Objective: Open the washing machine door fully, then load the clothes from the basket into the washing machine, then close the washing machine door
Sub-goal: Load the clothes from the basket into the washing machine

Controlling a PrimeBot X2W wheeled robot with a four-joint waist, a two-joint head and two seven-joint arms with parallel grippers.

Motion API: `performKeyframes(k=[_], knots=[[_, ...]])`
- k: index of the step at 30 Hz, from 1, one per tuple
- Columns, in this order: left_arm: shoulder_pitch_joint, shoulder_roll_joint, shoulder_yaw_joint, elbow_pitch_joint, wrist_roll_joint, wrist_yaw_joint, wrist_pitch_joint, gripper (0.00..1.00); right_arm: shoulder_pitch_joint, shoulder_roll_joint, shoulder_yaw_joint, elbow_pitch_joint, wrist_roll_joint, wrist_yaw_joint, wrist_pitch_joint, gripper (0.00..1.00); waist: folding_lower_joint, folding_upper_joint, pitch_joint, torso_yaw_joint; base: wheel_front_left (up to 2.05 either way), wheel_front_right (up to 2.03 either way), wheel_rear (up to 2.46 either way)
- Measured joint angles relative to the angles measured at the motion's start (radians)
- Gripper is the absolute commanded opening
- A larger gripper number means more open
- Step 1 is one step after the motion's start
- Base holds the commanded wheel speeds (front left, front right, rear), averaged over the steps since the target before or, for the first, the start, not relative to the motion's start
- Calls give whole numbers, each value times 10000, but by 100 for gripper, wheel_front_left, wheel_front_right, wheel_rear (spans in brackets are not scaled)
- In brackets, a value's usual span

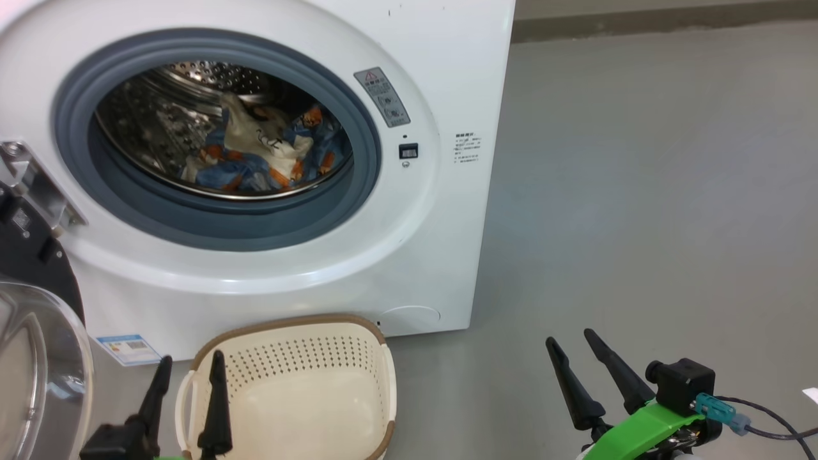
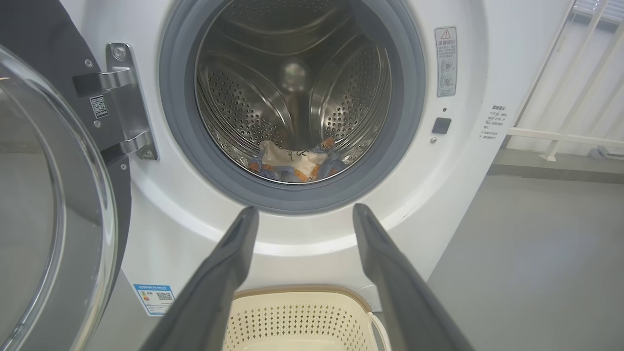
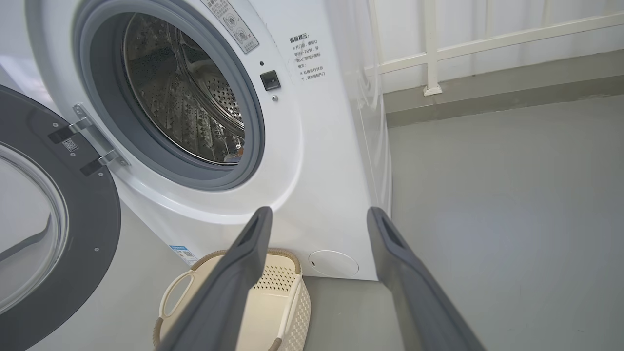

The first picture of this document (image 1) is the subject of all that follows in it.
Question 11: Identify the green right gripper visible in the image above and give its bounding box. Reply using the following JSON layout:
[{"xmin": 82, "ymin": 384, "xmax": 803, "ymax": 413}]
[{"xmin": 545, "ymin": 328, "xmax": 723, "ymax": 460}]

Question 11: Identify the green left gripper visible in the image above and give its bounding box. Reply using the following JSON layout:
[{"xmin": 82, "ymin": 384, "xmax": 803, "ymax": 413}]
[{"xmin": 125, "ymin": 349, "xmax": 233, "ymax": 460}]

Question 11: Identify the black round glass washer door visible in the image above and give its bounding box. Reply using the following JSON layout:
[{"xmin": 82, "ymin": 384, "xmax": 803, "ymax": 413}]
[{"xmin": 0, "ymin": 182, "xmax": 95, "ymax": 460}]

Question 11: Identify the cream and blue printed garment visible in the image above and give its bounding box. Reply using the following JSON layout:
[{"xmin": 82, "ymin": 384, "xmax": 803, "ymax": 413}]
[{"xmin": 217, "ymin": 93, "xmax": 315, "ymax": 187}]

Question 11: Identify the white front-load washing machine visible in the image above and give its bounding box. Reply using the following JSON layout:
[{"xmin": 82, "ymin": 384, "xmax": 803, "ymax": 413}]
[{"xmin": 0, "ymin": 0, "xmax": 516, "ymax": 362}]

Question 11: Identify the metal door hinge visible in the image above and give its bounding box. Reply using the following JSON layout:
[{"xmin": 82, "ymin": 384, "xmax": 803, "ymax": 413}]
[{"xmin": 0, "ymin": 141, "xmax": 88, "ymax": 238}]

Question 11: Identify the blue energy label sticker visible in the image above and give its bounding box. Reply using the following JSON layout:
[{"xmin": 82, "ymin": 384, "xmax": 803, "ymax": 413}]
[{"xmin": 96, "ymin": 333, "xmax": 162, "ymax": 366}]

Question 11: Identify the cream perforated laundry basket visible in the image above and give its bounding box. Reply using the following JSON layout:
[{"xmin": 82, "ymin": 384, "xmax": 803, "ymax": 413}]
[{"xmin": 175, "ymin": 313, "xmax": 397, "ymax": 460}]

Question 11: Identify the round white filter cover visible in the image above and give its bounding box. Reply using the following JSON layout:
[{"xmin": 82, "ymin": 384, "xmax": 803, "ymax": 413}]
[{"xmin": 380, "ymin": 305, "xmax": 442, "ymax": 336}]

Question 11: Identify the small printed text sticker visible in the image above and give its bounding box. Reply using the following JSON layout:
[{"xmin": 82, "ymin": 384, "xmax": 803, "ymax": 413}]
[{"xmin": 454, "ymin": 132, "xmax": 483, "ymax": 165}]

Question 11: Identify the grey warning sticker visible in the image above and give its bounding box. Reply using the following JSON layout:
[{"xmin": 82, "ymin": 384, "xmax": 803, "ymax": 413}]
[{"xmin": 353, "ymin": 67, "xmax": 412, "ymax": 128}]

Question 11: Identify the grey baseboard strip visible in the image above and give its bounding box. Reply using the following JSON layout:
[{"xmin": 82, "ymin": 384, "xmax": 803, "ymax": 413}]
[{"xmin": 511, "ymin": 5, "xmax": 818, "ymax": 43}]

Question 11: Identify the teal right cable connector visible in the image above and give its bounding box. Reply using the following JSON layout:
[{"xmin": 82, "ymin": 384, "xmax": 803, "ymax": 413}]
[{"xmin": 695, "ymin": 393, "xmax": 752, "ymax": 435}]

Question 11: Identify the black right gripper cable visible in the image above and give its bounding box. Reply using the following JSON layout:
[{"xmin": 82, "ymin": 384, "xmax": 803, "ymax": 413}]
[{"xmin": 716, "ymin": 396, "xmax": 818, "ymax": 443}]

